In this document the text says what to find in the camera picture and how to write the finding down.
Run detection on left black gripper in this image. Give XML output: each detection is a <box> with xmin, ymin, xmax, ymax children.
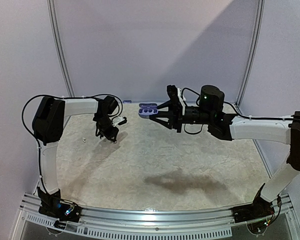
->
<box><xmin>94</xmin><ymin>114</ymin><xmax>119</xmax><ymax>142</ymax></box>

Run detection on purple earbud charging case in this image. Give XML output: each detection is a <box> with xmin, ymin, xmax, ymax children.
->
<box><xmin>138</xmin><ymin>103</ymin><xmax>158</xmax><ymax>118</ymax></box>

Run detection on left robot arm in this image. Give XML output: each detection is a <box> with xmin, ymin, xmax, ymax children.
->
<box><xmin>32</xmin><ymin>95</ymin><xmax>127</xmax><ymax>196</ymax></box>

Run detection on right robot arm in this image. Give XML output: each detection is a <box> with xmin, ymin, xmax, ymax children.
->
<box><xmin>146</xmin><ymin>85</ymin><xmax>300</xmax><ymax>218</ymax></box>

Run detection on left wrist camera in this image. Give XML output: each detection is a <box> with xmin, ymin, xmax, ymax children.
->
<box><xmin>112</xmin><ymin>116</ymin><xmax>127</xmax><ymax>127</ymax></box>

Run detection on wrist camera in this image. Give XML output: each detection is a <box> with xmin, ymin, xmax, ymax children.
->
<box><xmin>112</xmin><ymin>116</ymin><xmax>127</xmax><ymax>127</ymax></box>
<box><xmin>166</xmin><ymin>85</ymin><xmax>186</xmax><ymax>108</ymax></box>

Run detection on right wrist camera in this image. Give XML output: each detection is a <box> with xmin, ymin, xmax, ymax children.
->
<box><xmin>166</xmin><ymin>85</ymin><xmax>186</xmax><ymax>108</ymax></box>

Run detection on purple sticker on wall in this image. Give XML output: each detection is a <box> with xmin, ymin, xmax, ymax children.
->
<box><xmin>123</xmin><ymin>100</ymin><xmax>132</xmax><ymax>104</ymax></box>

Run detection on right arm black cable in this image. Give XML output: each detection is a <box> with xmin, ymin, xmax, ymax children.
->
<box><xmin>181</xmin><ymin>87</ymin><xmax>295</xmax><ymax>135</ymax></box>

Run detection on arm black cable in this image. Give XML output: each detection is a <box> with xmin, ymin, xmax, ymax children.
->
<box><xmin>181</xmin><ymin>87</ymin><xmax>295</xmax><ymax>135</ymax></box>
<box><xmin>21</xmin><ymin>93</ymin><xmax>125</xmax><ymax>191</ymax></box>

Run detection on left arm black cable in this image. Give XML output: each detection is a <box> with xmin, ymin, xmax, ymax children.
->
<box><xmin>21</xmin><ymin>93</ymin><xmax>125</xmax><ymax>191</ymax></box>

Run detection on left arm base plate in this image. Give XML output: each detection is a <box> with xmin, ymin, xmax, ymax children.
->
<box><xmin>38</xmin><ymin>199</ymin><xmax>83</xmax><ymax>223</ymax></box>

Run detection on aluminium front rail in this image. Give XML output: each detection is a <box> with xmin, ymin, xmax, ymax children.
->
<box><xmin>12</xmin><ymin>193</ymin><xmax>300</xmax><ymax>240</ymax></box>

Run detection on left aluminium corner post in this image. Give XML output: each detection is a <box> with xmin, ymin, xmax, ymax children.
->
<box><xmin>47</xmin><ymin>0</ymin><xmax>75</xmax><ymax>97</ymax></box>

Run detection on aluminium corner post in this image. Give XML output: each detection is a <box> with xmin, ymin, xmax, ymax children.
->
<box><xmin>235</xmin><ymin>0</ymin><xmax>265</xmax><ymax>108</ymax></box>
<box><xmin>47</xmin><ymin>0</ymin><xmax>75</xmax><ymax>97</ymax></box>

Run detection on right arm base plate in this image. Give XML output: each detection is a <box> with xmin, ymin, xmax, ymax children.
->
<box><xmin>230</xmin><ymin>203</ymin><xmax>281</xmax><ymax>223</ymax></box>

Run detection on right aluminium corner post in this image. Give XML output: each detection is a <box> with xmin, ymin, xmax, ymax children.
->
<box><xmin>235</xmin><ymin>0</ymin><xmax>265</xmax><ymax>108</ymax></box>

